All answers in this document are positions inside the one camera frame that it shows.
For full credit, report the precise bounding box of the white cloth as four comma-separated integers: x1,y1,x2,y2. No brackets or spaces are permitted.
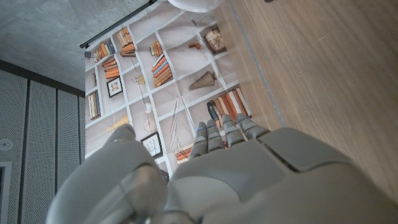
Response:
167,0,224,13

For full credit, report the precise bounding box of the printed bookshelf backdrop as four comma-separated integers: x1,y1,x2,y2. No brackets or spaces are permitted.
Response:
83,0,253,177

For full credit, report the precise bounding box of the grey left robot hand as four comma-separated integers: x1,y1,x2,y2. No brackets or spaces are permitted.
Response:
45,112,398,224

